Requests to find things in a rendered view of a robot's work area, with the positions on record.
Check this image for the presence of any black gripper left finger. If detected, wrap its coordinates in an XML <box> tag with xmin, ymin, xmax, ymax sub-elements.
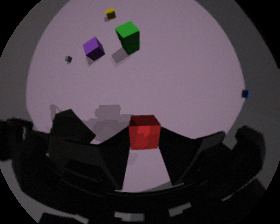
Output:
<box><xmin>62</xmin><ymin>127</ymin><xmax>131</xmax><ymax>190</ymax></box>

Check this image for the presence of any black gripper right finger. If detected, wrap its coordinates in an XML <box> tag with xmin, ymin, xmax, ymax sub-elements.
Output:
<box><xmin>157</xmin><ymin>127</ymin><xmax>226</xmax><ymax>185</ymax></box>

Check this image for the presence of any green block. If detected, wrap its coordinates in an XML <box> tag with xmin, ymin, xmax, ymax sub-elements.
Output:
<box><xmin>121</xmin><ymin>43</ymin><xmax>140</xmax><ymax>55</ymax></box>
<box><xmin>115</xmin><ymin>22</ymin><xmax>140</xmax><ymax>48</ymax></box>

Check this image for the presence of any red block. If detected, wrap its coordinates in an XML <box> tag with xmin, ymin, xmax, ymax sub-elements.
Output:
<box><xmin>128</xmin><ymin>115</ymin><xmax>161</xmax><ymax>149</ymax></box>

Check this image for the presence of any purple block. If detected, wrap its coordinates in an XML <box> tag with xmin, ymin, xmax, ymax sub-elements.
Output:
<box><xmin>83</xmin><ymin>37</ymin><xmax>105</xmax><ymax>60</ymax></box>

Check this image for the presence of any small yellow cube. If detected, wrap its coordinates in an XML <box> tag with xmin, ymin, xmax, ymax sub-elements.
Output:
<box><xmin>104</xmin><ymin>7</ymin><xmax>116</xmax><ymax>19</ymax></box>

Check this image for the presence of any small blue block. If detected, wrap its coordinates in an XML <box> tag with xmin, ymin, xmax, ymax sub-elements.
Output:
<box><xmin>241</xmin><ymin>89</ymin><xmax>249</xmax><ymax>99</ymax></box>

